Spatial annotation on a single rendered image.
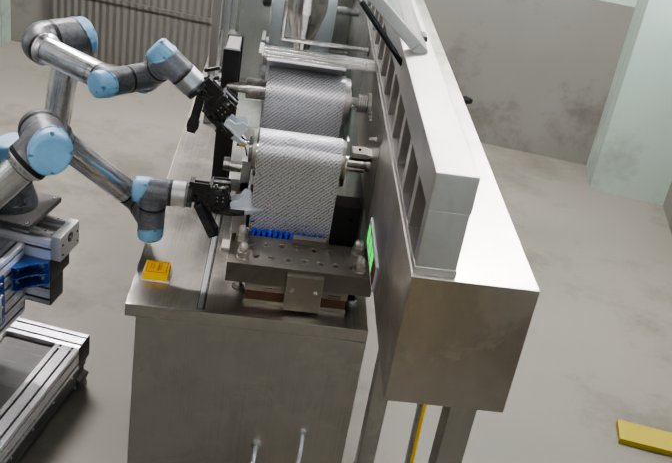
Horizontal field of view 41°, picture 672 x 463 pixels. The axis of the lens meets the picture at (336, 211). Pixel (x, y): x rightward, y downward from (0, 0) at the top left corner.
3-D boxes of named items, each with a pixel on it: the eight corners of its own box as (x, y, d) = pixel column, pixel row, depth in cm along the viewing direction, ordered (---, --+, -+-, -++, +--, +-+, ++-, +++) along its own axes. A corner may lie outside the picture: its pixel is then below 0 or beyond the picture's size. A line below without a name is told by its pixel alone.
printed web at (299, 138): (252, 204, 300) (270, 58, 276) (322, 212, 302) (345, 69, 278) (244, 265, 265) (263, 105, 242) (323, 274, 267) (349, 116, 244)
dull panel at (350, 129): (337, 46, 467) (344, 0, 456) (344, 47, 467) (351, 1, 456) (351, 275, 270) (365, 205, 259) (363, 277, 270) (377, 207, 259)
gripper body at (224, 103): (238, 111, 245) (207, 79, 240) (216, 130, 247) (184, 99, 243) (240, 100, 252) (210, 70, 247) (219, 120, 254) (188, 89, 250)
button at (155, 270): (146, 266, 258) (146, 258, 256) (171, 269, 258) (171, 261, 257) (142, 279, 251) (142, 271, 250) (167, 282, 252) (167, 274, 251)
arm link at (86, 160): (2, 117, 243) (129, 212, 275) (8, 134, 234) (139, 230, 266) (31, 87, 242) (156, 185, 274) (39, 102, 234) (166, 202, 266)
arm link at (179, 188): (169, 211, 252) (173, 197, 260) (186, 213, 253) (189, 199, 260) (171, 187, 249) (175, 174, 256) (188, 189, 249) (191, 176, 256)
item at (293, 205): (248, 230, 260) (255, 173, 252) (328, 240, 262) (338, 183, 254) (248, 231, 260) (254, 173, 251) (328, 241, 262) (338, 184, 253)
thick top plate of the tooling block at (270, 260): (229, 250, 259) (231, 232, 256) (367, 267, 262) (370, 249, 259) (224, 280, 244) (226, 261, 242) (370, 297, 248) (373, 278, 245)
